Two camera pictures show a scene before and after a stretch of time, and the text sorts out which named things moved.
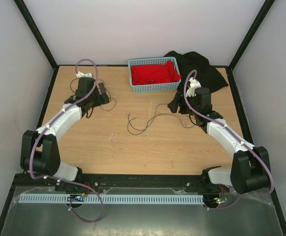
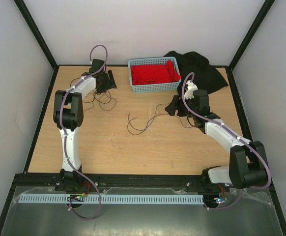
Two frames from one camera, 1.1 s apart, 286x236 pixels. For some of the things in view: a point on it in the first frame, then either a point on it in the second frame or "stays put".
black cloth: [208, 76] stays put
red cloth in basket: [146, 74] stays put
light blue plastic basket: [154, 87] stays put
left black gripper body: [98, 99] → [106, 84]
